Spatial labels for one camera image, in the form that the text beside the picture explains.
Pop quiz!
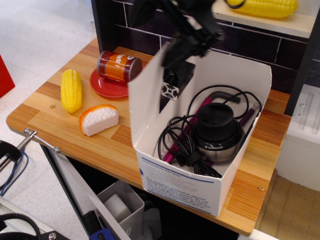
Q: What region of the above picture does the black cable bundle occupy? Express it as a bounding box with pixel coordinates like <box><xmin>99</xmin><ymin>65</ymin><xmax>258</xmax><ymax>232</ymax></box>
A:
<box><xmin>157</xmin><ymin>85</ymin><xmax>263</xmax><ymax>179</ymax></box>

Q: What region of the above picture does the yellow toy corn on table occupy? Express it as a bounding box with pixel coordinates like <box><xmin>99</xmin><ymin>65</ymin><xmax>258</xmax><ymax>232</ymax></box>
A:
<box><xmin>60</xmin><ymin>69</ymin><xmax>82</xmax><ymax>114</ymax></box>

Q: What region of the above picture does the black braided cable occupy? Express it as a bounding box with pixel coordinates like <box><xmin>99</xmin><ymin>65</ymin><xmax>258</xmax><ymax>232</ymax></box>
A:
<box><xmin>0</xmin><ymin>212</ymin><xmax>42</xmax><ymax>240</ymax></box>

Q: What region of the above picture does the orange labelled toy can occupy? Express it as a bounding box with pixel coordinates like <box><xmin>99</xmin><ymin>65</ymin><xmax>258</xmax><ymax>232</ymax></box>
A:
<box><xmin>96</xmin><ymin>50</ymin><xmax>143</xmax><ymax>83</ymax></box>

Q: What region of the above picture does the yellow toy corn on shelf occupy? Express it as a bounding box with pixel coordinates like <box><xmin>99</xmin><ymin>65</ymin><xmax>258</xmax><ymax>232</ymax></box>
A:
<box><xmin>224</xmin><ymin>0</ymin><xmax>299</xmax><ymax>19</ymax></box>

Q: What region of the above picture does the red box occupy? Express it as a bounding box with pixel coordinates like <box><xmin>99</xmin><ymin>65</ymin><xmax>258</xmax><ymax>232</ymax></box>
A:
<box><xmin>0</xmin><ymin>56</ymin><xmax>16</xmax><ymax>98</ymax></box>

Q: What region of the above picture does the black 3d mouse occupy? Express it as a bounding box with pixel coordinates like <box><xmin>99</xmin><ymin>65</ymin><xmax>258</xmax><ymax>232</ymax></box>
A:
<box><xmin>194</xmin><ymin>102</ymin><xmax>245</xmax><ymax>162</ymax></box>

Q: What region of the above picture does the white cardboard box with flap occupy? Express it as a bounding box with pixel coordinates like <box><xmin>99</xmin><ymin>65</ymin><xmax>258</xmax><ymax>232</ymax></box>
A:
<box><xmin>128</xmin><ymin>45</ymin><xmax>272</xmax><ymax>217</ymax></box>

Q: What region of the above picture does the white orange toy cheese wedge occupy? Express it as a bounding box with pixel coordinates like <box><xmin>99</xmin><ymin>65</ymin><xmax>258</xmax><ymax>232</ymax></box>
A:
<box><xmin>79</xmin><ymin>104</ymin><xmax>119</xmax><ymax>137</ymax></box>

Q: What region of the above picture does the blue cable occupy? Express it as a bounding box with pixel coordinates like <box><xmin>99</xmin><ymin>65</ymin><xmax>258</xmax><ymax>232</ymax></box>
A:
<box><xmin>0</xmin><ymin>147</ymin><xmax>30</xmax><ymax>197</ymax></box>

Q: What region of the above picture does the grey plastic bin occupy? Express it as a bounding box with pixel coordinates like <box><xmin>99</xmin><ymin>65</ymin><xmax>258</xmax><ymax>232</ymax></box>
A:
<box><xmin>97</xmin><ymin>180</ymin><xmax>145</xmax><ymax>240</ymax></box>

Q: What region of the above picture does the magenta pen tool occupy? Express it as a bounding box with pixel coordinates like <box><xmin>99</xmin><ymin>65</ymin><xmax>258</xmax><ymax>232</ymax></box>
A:
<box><xmin>158</xmin><ymin>94</ymin><xmax>213</xmax><ymax>164</ymax></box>

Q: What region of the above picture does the dark tiled shelf unit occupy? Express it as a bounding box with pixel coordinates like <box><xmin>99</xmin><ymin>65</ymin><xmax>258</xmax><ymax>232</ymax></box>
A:
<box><xmin>91</xmin><ymin>0</ymin><xmax>320</xmax><ymax>116</ymax></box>

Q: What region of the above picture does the red plate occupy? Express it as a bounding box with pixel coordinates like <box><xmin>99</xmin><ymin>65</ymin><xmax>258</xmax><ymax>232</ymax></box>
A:
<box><xmin>90</xmin><ymin>69</ymin><xmax>129</xmax><ymax>98</ymax></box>

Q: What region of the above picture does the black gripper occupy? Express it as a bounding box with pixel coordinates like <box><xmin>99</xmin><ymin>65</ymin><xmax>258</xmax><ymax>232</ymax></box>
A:
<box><xmin>128</xmin><ymin>0</ymin><xmax>223</xmax><ymax>68</ymax></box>

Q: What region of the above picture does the metal clamp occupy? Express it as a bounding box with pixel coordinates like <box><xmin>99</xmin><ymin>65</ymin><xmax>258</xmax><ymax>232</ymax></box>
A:
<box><xmin>0</xmin><ymin>128</ymin><xmax>61</xmax><ymax>172</ymax></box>

